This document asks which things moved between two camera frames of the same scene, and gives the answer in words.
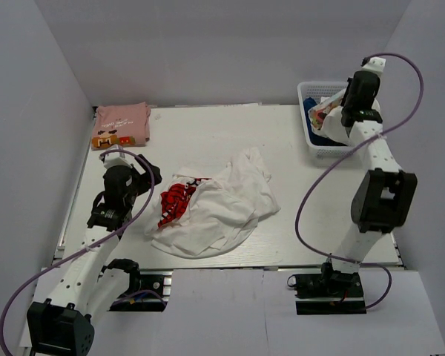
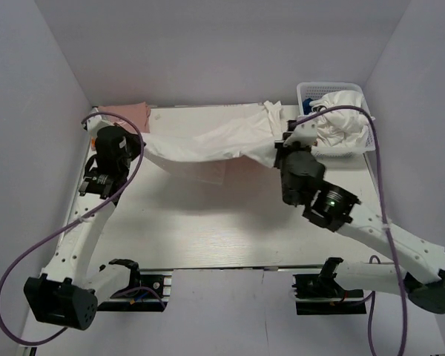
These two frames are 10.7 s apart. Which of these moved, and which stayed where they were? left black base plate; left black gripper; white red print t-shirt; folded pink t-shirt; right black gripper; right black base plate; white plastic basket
Moved: right black gripper; white red print t-shirt; left black gripper
Stayed: right black base plate; white plastic basket; left black base plate; folded pink t-shirt
